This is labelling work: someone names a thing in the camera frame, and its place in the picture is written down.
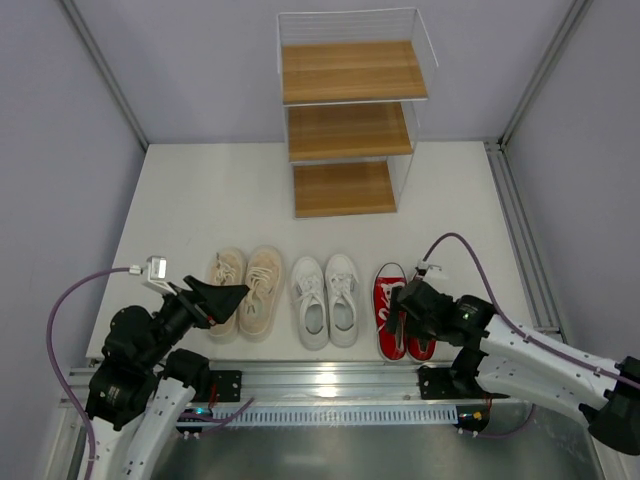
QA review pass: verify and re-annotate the red canvas sneaker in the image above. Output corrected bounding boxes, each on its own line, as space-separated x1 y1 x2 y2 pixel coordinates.
372 262 407 362
402 267 437 363

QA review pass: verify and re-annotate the beige sneaker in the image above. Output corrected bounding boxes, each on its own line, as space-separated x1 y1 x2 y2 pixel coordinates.
209 247 246 344
239 245 285 342

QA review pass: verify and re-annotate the white sneaker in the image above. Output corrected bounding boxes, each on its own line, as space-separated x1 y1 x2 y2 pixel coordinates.
290 256 329 351
325 254 359 348

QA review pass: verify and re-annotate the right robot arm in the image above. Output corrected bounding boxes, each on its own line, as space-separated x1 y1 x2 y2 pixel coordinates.
387 280 639 456

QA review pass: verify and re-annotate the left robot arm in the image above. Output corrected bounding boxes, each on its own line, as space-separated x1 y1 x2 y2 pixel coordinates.
86 274 249 479

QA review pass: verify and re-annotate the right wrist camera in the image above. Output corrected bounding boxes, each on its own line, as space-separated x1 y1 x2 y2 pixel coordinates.
413 259 448 281

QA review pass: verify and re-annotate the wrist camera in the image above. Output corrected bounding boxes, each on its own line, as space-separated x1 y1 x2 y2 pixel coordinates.
127 255 175 295
413 259 448 281

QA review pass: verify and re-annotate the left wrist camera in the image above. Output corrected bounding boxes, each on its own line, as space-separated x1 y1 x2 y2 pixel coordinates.
127 255 175 295

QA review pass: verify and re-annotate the aluminium mounting rail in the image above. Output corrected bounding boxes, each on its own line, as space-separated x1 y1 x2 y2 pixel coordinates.
59 359 551 407

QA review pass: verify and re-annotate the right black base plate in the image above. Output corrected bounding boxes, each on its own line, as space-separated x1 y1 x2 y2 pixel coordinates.
417 366 508 400

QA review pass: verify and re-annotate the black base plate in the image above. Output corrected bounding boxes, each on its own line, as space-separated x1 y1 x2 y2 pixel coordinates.
417 366 508 400
199 370 243 404

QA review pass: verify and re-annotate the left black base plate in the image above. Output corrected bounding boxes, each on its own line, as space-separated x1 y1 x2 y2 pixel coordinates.
199 370 243 404

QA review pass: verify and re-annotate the right aluminium frame rail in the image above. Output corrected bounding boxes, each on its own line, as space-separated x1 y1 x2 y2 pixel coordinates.
484 141 566 341

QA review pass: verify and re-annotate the white slotted cable duct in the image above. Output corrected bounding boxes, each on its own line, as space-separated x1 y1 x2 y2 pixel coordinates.
229 404 459 428

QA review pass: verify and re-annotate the white wire shoe shelf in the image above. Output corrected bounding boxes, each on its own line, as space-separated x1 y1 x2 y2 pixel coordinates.
277 7 438 219

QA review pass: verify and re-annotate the left corner aluminium post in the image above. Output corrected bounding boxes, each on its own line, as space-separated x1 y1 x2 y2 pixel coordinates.
58 0 150 151

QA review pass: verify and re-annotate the corner aluminium post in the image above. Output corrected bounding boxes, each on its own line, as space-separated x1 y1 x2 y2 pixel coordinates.
58 0 150 151
498 0 593 149

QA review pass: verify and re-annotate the right corner aluminium post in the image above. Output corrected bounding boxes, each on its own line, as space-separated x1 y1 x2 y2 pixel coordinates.
498 0 593 149

